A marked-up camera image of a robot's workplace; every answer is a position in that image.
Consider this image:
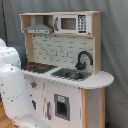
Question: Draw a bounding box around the right red stove knob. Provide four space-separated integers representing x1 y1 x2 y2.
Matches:
31 81 37 88

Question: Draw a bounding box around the oven door with window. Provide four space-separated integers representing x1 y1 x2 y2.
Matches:
32 99 38 113

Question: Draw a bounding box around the black toy faucet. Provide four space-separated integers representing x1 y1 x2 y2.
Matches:
75 51 93 70

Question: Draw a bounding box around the wooden toy kitchen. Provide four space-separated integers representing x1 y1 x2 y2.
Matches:
20 11 114 128

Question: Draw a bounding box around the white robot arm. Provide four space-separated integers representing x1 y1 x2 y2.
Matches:
0 38 50 128

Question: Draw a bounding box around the cabinet door with dispenser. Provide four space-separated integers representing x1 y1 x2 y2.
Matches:
45 82 82 128

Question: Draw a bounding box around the grey toy sink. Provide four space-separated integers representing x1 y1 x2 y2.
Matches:
52 68 92 81

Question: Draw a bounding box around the black stove top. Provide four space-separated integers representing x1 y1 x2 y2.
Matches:
25 62 55 73

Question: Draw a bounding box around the small steel pot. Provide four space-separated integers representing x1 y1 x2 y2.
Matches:
64 71 83 80

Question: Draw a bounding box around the white microwave door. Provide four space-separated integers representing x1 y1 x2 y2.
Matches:
54 14 91 34

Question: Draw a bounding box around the grey range hood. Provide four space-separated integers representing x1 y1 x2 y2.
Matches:
24 16 52 34

